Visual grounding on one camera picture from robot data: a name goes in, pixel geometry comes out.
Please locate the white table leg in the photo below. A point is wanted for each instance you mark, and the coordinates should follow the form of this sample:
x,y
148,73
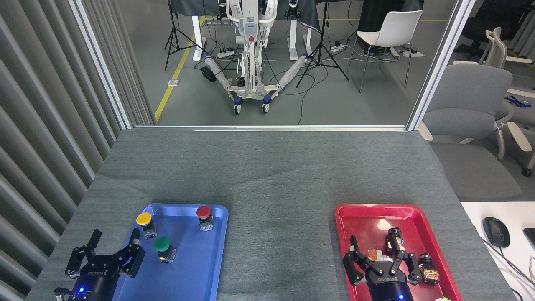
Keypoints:
x,y
197,37
294,39

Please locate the black tripod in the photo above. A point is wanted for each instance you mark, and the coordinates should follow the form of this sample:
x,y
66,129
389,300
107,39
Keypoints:
x,y
321,52
172,37

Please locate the grey office chair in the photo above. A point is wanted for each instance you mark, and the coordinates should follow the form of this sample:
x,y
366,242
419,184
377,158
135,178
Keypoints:
x,y
468,100

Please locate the black computer mouse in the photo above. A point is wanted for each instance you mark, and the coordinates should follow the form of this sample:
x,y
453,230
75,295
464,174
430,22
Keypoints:
x,y
495,232

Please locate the black keyboard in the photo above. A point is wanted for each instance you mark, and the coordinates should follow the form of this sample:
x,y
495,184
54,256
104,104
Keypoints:
x,y
530,238

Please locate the black power adapter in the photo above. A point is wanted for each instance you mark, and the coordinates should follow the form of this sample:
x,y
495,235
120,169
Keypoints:
x,y
208,74

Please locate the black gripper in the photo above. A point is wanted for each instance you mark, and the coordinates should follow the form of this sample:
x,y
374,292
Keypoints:
x,y
96,286
388,288

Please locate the red plastic tray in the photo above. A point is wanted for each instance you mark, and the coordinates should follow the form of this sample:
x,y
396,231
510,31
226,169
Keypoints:
x,y
368,225

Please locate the black table cloth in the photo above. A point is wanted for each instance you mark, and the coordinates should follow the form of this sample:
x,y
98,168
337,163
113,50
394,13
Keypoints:
x,y
309,14

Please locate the white wheeled stand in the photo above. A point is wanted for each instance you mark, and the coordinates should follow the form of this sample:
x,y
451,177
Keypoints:
x,y
250,25

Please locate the white power strip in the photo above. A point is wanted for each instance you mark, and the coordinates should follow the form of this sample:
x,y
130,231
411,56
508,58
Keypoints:
x,y
225,53
337,48

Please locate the silver frame post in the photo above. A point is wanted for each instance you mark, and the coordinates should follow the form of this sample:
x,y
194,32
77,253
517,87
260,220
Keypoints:
x,y
439,62
100,62

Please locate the silver floor plate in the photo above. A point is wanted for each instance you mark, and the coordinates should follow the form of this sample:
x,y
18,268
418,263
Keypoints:
x,y
173,82

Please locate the black switch with orange base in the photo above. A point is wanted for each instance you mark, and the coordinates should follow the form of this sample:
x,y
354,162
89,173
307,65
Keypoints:
x,y
428,269

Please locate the black knob selector switch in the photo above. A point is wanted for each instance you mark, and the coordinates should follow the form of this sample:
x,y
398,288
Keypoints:
x,y
395,233

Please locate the white desk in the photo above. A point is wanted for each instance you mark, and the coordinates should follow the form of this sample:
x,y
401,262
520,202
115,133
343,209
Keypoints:
x,y
480,211

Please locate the green push button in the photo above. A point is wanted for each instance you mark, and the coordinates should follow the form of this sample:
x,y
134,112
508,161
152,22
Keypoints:
x,y
161,243

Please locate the yellow push button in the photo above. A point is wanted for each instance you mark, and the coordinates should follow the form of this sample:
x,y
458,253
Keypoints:
x,y
143,218

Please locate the white plastic chair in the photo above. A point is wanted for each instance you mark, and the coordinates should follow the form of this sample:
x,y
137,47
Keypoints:
x,y
395,27

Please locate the red push button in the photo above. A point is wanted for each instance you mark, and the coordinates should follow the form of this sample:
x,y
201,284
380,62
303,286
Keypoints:
x,y
203,211

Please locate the white frame office chair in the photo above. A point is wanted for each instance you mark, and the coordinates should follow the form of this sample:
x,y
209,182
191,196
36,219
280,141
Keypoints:
x,y
496,48

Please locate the blue plastic tray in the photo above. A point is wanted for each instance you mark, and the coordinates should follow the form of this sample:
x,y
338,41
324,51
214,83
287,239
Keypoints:
x,y
192,267

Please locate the white and orange switch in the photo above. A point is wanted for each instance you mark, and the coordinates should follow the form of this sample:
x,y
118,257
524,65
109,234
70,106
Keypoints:
x,y
375,255

